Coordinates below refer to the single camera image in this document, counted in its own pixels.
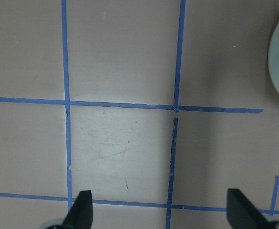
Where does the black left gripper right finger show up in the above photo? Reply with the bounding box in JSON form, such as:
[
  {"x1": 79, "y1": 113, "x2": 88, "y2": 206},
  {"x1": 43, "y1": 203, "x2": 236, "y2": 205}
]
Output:
[{"x1": 227, "y1": 188, "x2": 272, "y2": 229}]

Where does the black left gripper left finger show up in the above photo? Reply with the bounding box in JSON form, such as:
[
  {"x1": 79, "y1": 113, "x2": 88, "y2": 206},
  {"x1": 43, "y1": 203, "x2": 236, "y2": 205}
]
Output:
[{"x1": 61, "y1": 190, "x2": 93, "y2": 229}]

